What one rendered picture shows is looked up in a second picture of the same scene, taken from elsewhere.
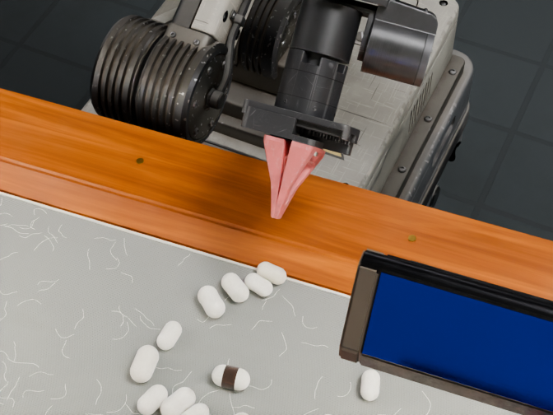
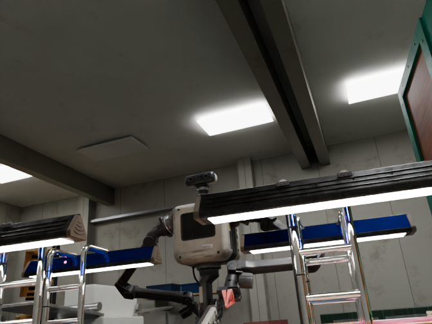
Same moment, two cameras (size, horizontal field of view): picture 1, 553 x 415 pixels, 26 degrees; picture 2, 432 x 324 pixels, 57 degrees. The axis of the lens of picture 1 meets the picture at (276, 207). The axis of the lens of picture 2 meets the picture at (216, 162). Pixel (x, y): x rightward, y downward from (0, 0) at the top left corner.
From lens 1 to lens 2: 146 cm
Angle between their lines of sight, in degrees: 74
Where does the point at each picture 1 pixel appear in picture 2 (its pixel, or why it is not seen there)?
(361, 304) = (242, 240)
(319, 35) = (230, 277)
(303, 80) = (228, 283)
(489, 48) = not seen: outside the picture
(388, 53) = (243, 278)
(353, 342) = (242, 245)
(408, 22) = (247, 274)
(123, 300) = not seen: outside the picture
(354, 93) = not seen: outside the picture
